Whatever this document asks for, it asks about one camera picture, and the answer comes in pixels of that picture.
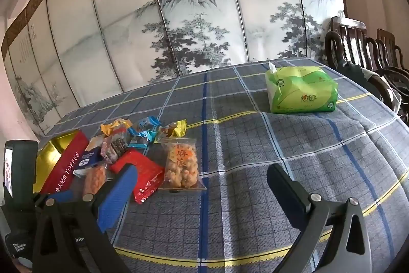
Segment orange snack bag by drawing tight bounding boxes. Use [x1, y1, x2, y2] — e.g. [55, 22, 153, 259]
[83, 164, 106, 195]

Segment blue soda cracker pack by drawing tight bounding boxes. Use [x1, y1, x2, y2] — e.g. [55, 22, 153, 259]
[73, 134, 105, 177]

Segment red snack packet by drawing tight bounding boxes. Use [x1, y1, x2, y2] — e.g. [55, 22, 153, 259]
[109, 148, 164, 204]

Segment dark sesame bar packet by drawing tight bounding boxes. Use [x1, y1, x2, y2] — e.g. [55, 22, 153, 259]
[100, 127, 130, 163]

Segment fried dough twist bag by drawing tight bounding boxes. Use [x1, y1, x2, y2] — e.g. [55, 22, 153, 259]
[160, 137, 206, 193]

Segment red toffee tin box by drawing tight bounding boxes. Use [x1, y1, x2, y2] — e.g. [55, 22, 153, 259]
[32, 129, 89, 194]

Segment orange candy wrapper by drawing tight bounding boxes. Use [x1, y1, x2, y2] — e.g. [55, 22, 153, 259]
[100, 118, 132, 136]

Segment blue plaid tablecloth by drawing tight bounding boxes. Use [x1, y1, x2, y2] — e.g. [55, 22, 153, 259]
[48, 62, 408, 272]

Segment blue candy wrapper lower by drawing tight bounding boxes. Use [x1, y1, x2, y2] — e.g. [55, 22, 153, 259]
[128, 127, 157, 149]

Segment blue candy wrapper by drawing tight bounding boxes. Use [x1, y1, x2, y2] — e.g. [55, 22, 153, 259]
[128, 127, 157, 149]
[135, 116, 162, 132]

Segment blue candy wrapper upper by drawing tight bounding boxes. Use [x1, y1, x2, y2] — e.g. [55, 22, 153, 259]
[135, 116, 162, 132]

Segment yellow candy wrapper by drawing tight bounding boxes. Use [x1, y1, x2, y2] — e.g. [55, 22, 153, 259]
[154, 119, 187, 144]

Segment green tissue pack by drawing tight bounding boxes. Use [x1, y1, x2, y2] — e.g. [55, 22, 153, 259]
[265, 62, 338, 114]

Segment ink landscape folding screen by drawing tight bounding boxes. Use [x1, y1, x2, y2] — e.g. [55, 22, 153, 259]
[1, 0, 345, 139]

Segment dark wooden chair far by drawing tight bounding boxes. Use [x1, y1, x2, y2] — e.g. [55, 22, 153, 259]
[377, 28, 408, 73]

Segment dark wooden chair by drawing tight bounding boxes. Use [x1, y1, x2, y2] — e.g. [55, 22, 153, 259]
[324, 17, 408, 123]
[377, 28, 408, 73]

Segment dark wooden chair near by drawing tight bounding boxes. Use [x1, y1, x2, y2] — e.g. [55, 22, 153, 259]
[324, 17, 408, 123]

